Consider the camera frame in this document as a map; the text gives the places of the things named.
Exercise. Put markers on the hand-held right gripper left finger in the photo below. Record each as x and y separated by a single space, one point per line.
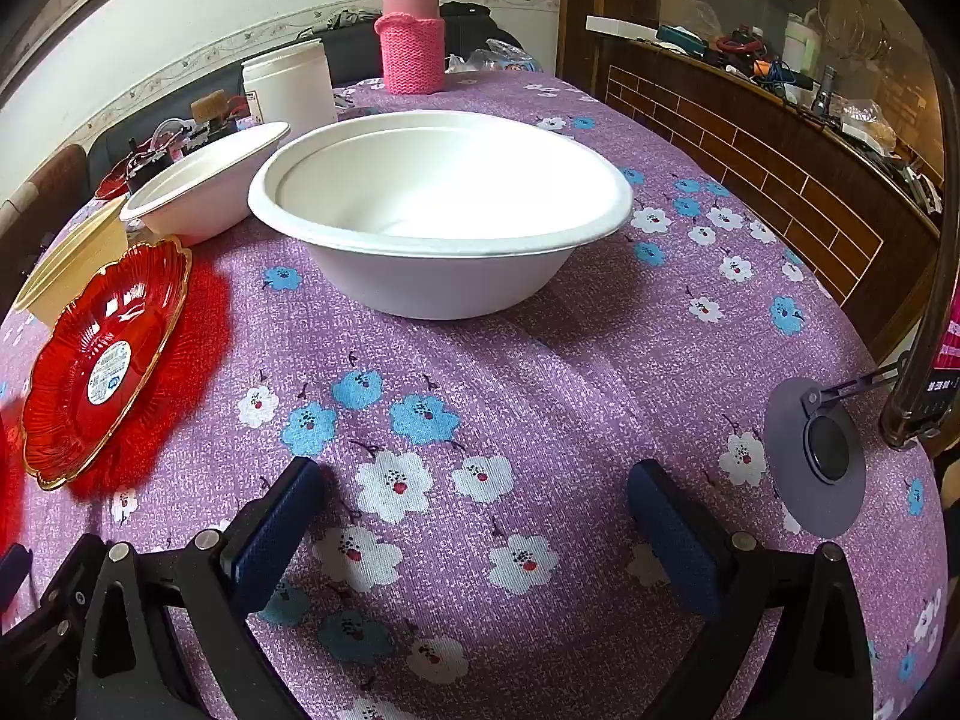
277 532

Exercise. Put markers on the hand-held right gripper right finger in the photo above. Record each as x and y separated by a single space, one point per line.
675 532

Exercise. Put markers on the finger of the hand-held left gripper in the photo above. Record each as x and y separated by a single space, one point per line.
71 577

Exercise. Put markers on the red glass plate gold rim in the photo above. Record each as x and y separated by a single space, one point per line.
67 405

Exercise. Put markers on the small white paper bowl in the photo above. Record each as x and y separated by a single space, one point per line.
195 195

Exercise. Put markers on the large white paper bowl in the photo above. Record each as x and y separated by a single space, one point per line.
450 187

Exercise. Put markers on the grey round stand base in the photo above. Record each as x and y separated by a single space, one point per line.
795 457

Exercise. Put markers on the purple floral tablecloth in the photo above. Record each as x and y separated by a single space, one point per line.
525 360

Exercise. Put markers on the beige bowl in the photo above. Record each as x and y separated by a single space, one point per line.
67 270

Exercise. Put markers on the dark curved chair back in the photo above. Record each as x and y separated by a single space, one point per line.
926 330

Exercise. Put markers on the red printed box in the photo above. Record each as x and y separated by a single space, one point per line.
949 349

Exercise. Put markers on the wooden brick-pattern cabinet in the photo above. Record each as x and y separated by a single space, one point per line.
750 157

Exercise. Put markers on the brown wooden chair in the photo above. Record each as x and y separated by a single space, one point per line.
45 187

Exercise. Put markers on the wooden lid container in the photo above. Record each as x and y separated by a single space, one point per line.
210 109

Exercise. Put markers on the white plastic jar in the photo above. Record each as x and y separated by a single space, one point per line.
289 82

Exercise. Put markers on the crumpled clear plastic bag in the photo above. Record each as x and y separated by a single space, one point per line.
870 124

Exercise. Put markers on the black flashlight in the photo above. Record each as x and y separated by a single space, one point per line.
825 88

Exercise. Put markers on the teal box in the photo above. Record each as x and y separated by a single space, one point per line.
681 37

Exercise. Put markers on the white plastic bottle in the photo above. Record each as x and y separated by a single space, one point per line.
799 45

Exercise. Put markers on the bottle with pink knit sleeve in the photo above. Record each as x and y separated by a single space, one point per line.
411 45

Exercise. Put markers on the flat white box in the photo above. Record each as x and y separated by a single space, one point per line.
619 28

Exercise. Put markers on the wooden door frame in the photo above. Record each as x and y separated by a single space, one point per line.
581 7

